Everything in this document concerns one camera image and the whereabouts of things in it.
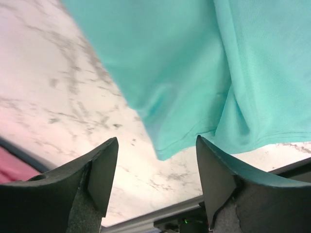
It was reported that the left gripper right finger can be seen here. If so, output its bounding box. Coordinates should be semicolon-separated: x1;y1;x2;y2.
196;136;311;233

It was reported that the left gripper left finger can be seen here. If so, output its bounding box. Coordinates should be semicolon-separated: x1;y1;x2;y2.
0;137;119;233

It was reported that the pink folded t shirt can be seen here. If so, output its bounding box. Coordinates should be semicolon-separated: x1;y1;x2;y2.
0;147;41;183

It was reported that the aluminium rail frame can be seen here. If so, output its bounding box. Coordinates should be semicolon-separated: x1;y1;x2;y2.
100;196;204;233

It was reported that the teal t shirt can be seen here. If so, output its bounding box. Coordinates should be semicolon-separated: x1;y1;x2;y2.
63;0;311;161

